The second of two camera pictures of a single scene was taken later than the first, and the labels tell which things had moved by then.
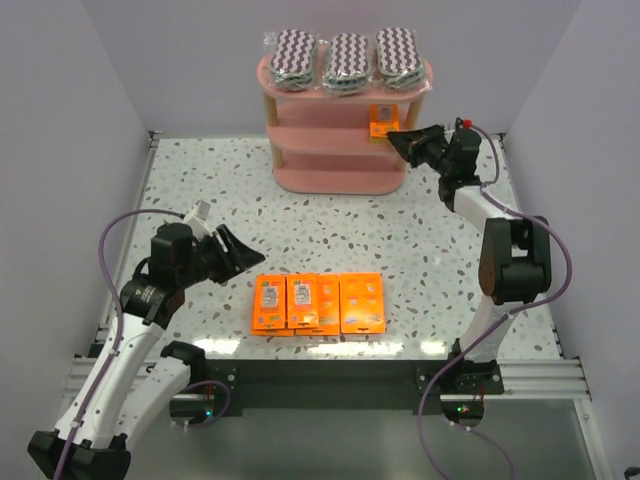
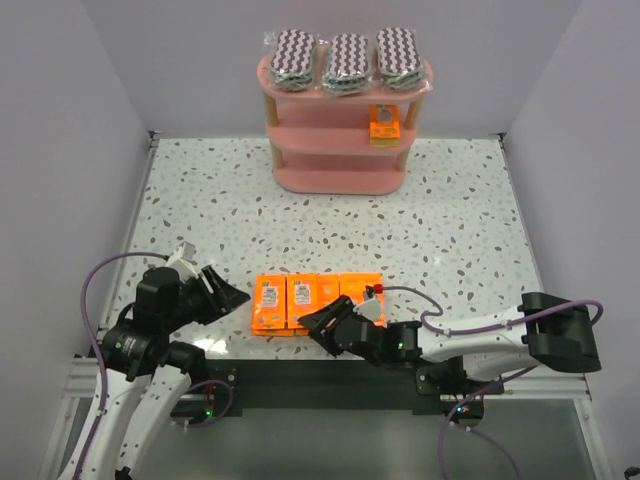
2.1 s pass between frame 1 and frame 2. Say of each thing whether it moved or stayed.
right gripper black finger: moved
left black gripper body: moved
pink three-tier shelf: stayed
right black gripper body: moved
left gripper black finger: moved
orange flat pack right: stayed
